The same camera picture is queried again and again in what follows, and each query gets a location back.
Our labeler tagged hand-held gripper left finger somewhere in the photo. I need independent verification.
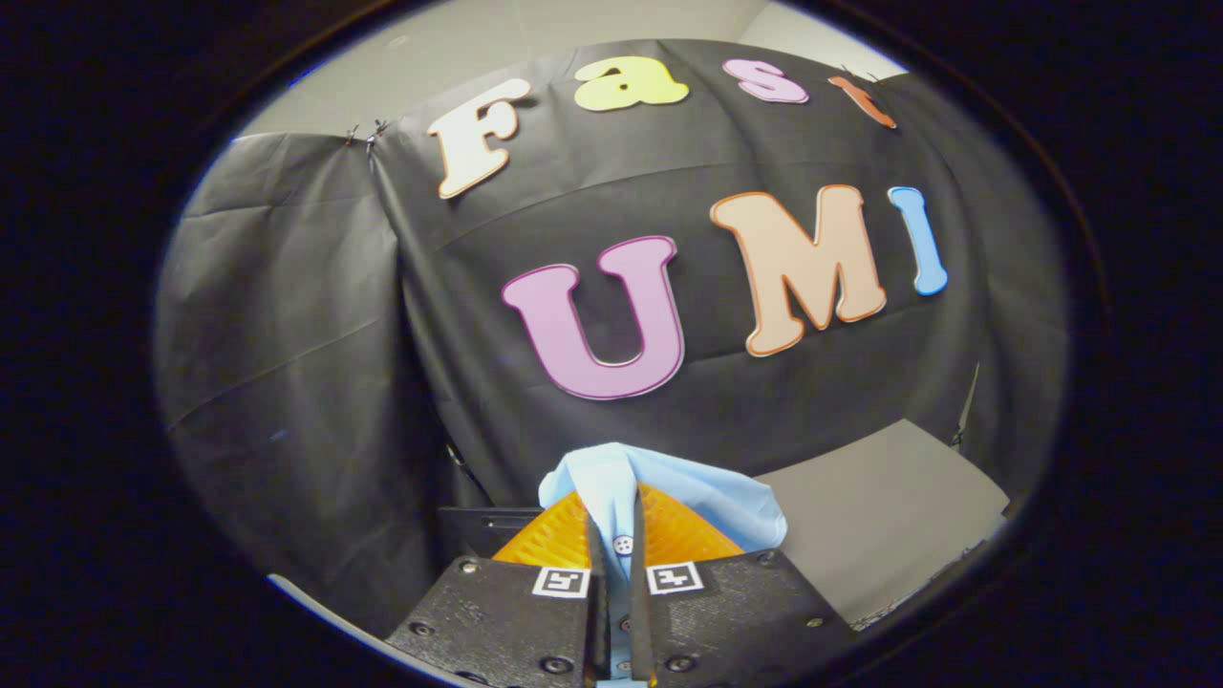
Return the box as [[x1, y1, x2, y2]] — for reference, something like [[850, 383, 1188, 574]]
[[385, 489, 612, 688]]

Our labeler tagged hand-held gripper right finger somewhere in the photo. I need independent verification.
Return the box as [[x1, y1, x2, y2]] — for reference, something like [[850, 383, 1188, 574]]
[[630, 483, 857, 688]]

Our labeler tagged light blue shirt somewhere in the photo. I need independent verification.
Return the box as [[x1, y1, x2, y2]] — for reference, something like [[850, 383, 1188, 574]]
[[538, 441, 789, 688]]

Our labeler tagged beige cabinet with dark top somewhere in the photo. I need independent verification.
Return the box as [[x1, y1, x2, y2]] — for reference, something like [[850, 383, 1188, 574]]
[[755, 418, 1012, 632]]

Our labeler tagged black backdrop cloth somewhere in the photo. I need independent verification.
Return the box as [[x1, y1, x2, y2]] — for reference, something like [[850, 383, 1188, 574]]
[[153, 38, 1071, 637]]

